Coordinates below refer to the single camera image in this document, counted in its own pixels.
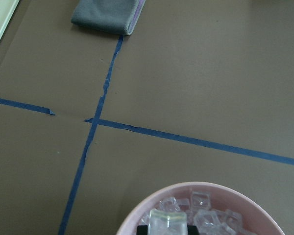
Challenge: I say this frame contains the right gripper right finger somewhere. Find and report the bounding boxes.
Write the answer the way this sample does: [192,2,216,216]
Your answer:
[187,225,199,235]

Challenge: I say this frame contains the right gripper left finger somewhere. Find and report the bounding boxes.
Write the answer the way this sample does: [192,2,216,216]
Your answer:
[136,225,148,235]

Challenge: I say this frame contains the clear ice cube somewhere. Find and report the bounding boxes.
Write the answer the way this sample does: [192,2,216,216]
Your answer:
[147,209,188,235]

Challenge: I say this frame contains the clear ice cubes pile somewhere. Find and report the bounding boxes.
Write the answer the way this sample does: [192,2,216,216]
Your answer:
[139,191,243,235]

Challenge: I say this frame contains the pink bowl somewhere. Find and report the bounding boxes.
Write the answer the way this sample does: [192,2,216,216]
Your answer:
[117,182,284,235]

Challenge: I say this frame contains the grey folded cloth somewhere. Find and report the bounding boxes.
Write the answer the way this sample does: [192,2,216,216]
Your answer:
[71,0,145,35]

